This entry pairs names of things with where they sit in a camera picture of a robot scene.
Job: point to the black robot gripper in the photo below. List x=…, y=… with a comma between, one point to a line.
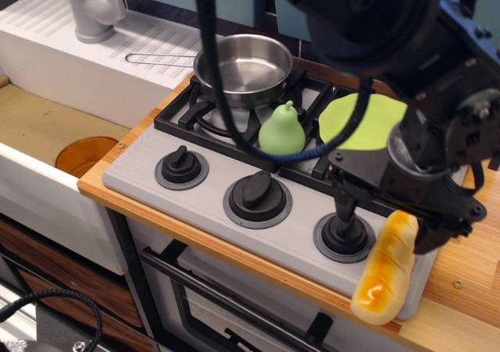
x=389, y=176

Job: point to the toy bread loaf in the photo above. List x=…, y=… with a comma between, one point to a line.
x=384, y=283

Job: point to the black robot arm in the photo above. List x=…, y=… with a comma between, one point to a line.
x=443, y=66

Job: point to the right black stove knob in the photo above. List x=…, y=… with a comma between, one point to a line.
x=346, y=244

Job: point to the black stove knob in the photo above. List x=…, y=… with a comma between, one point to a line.
x=346, y=244
x=181, y=169
x=258, y=201

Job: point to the lime green plate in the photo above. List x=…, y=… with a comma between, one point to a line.
x=382, y=114

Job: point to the middle black stove knob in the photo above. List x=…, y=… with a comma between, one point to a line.
x=258, y=201

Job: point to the green toy pear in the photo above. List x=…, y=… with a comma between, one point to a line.
x=282, y=133

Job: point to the grey toy stove top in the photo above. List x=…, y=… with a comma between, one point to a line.
x=290, y=243

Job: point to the left black stove knob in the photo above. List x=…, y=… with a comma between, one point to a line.
x=181, y=169

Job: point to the right black burner grate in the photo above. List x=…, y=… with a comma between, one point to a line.
x=316, y=173

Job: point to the black burner grate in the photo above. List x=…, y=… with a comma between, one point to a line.
x=192, y=117
x=316, y=173

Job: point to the left black burner grate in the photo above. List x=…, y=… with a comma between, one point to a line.
x=192, y=117

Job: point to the wooden drawer front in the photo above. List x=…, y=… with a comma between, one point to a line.
x=39, y=264

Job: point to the white toy sink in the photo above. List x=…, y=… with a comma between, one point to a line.
x=55, y=90

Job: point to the grey toy faucet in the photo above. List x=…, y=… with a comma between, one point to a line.
x=95, y=19

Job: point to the oven door with handle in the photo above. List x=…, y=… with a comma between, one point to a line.
x=226, y=322

